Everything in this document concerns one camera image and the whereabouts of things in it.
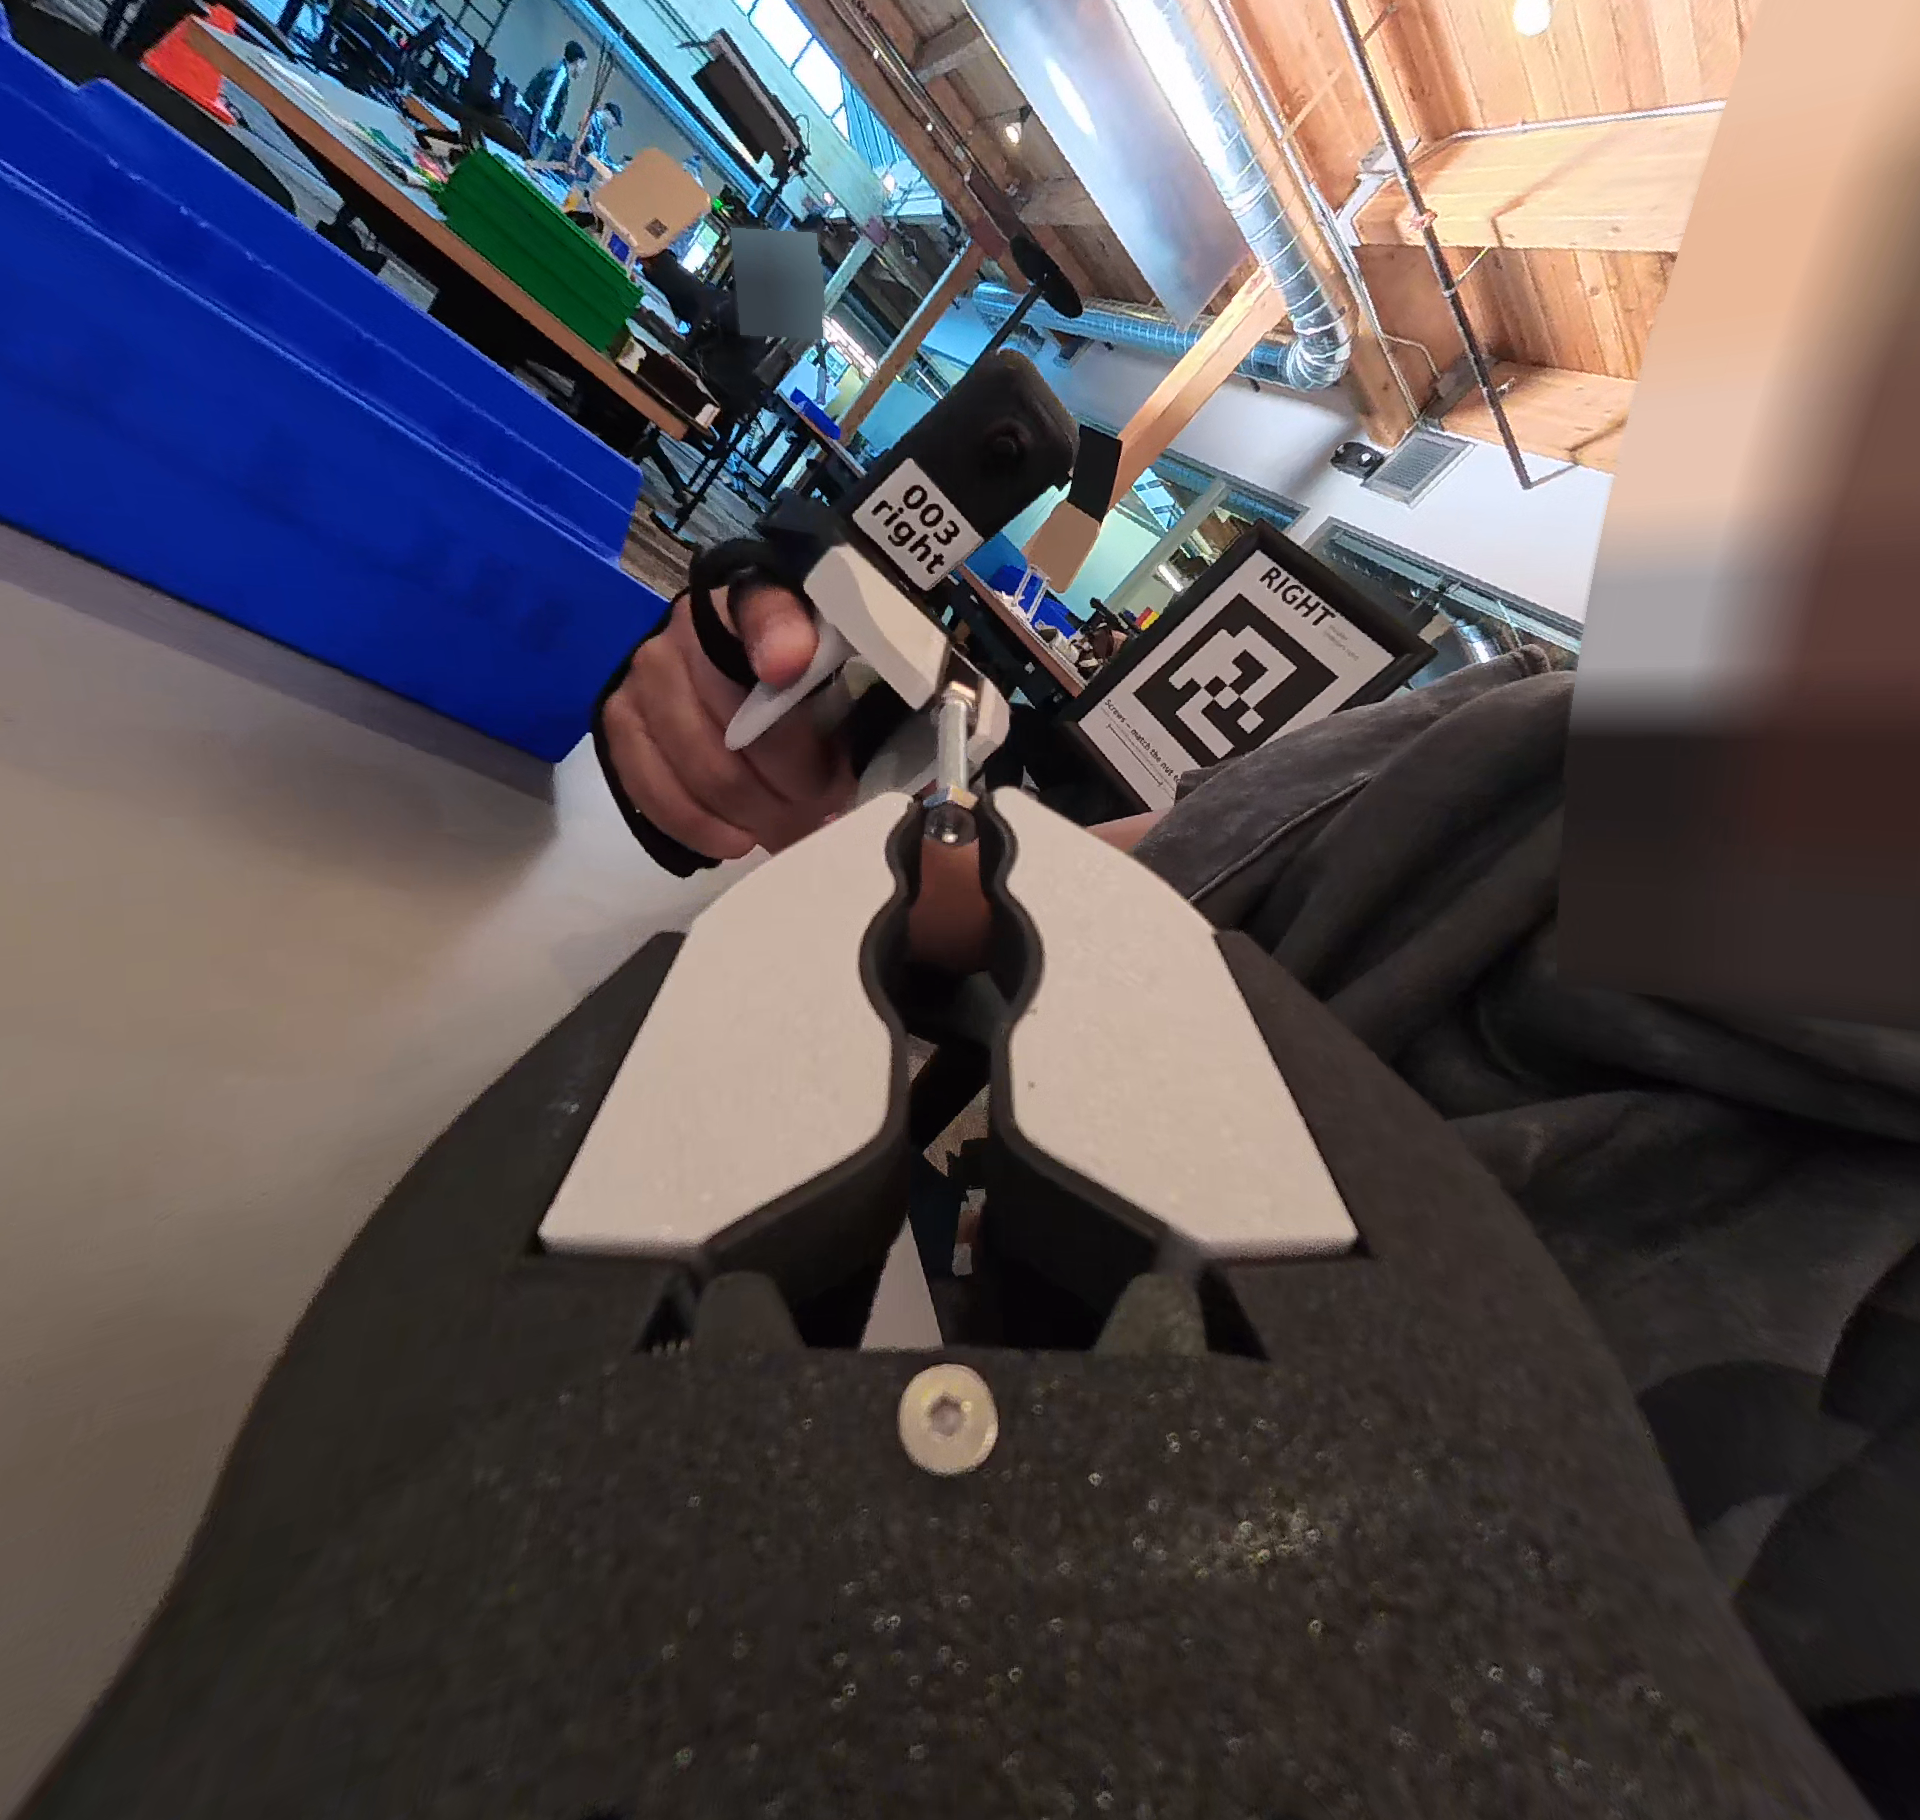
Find blue plastic bin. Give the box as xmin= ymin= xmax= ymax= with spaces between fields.
xmin=0 ymin=32 xmax=673 ymax=765

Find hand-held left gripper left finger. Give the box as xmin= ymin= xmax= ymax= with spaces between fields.
xmin=538 ymin=787 xmax=921 ymax=1350

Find framed marker poster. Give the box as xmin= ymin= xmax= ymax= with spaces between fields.
xmin=1068 ymin=525 xmax=1438 ymax=813

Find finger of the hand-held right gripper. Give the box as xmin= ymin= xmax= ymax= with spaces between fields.
xmin=726 ymin=545 xmax=957 ymax=756
xmin=856 ymin=677 xmax=1011 ymax=807

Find black floor lamp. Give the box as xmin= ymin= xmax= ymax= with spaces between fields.
xmin=894 ymin=228 xmax=1089 ymax=416

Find person's right forearm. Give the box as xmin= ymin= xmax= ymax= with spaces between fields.
xmin=900 ymin=813 xmax=1160 ymax=978

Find orange traffic cone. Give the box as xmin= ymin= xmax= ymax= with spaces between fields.
xmin=140 ymin=0 xmax=259 ymax=121

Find wooden background table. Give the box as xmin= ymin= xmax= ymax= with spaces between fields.
xmin=192 ymin=17 xmax=726 ymax=445

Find green plastic crate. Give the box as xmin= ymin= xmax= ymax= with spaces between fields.
xmin=435 ymin=144 xmax=647 ymax=355

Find person's right hand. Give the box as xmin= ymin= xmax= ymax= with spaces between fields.
xmin=599 ymin=582 xmax=877 ymax=872

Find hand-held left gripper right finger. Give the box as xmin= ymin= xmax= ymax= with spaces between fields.
xmin=979 ymin=787 xmax=1366 ymax=1350

